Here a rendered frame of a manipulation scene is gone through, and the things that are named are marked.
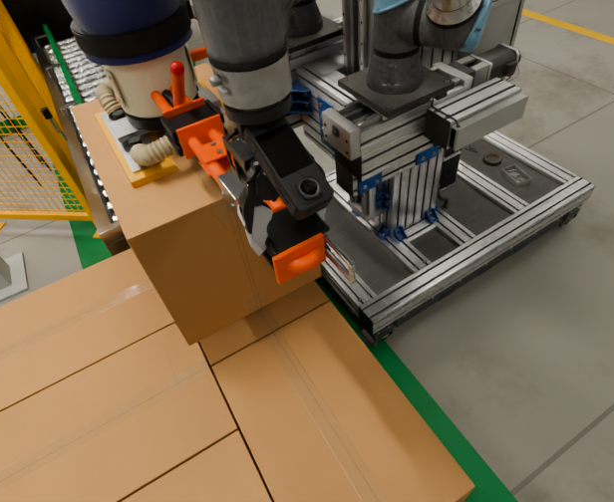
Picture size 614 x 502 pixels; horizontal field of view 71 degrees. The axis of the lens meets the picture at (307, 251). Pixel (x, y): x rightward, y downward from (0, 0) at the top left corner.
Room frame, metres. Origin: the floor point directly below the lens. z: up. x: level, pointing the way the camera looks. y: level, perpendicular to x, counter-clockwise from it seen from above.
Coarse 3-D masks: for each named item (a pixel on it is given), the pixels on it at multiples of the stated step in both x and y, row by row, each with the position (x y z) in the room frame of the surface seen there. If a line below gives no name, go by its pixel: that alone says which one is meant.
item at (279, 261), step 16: (272, 224) 0.41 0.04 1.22; (288, 224) 0.40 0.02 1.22; (304, 224) 0.40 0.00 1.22; (272, 240) 0.38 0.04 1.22; (288, 240) 0.38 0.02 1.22; (304, 240) 0.37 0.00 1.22; (320, 240) 0.37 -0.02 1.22; (272, 256) 0.38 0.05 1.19; (288, 256) 0.35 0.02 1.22; (288, 272) 0.35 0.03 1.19
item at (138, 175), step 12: (96, 120) 1.02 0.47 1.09; (108, 120) 0.99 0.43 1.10; (108, 132) 0.94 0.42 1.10; (120, 144) 0.87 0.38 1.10; (132, 144) 0.83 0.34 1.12; (120, 156) 0.83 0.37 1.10; (168, 156) 0.80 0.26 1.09; (132, 168) 0.77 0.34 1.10; (144, 168) 0.77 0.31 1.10; (156, 168) 0.76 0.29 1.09; (168, 168) 0.76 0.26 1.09; (132, 180) 0.74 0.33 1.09; (144, 180) 0.74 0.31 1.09
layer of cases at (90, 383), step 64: (128, 256) 1.07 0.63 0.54; (0, 320) 0.87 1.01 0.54; (64, 320) 0.83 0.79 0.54; (128, 320) 0.79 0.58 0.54; (256, 320) 0.72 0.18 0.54; (320, 320) 0.68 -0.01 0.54; (0, 384) 0.63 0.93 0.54; (64, 384) 0.60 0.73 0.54; (128, 384) 0.57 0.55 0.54; (192, 384) 0.54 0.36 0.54; (256, 384) 0.51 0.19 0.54; (320, 384) 0.49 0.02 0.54; (384, 384) 0.46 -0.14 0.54; (0, 448) 0.45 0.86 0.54; (64, 448) 0.42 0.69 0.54; (128, 448) 0.40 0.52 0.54; (192, 448) 0.37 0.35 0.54; (256, 448) 0.35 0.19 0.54; (320, 448) 0.33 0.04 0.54; (384, 448) 0.31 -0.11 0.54
